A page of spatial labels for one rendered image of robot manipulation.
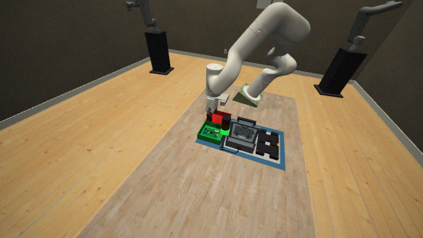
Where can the red open box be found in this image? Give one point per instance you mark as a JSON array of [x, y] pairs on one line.
[[217, 117]]

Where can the green bin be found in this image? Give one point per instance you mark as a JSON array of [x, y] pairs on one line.
[[213, 126]]

